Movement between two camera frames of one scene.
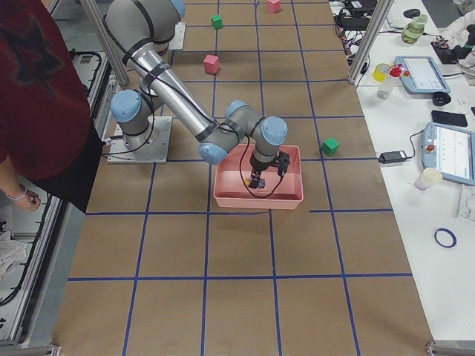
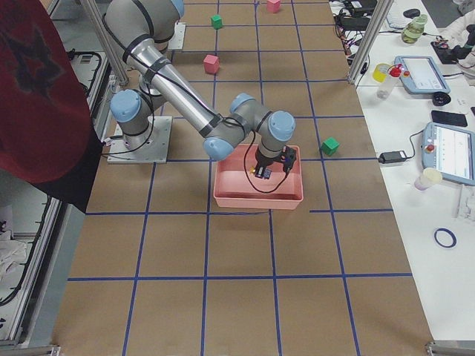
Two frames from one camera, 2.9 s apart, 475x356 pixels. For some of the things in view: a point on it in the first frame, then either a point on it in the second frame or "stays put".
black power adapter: (392, 156) stays put
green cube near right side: (329, 146) stays put
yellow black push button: (254, 183) → (267, 172)
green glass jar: (415, 29) stays put
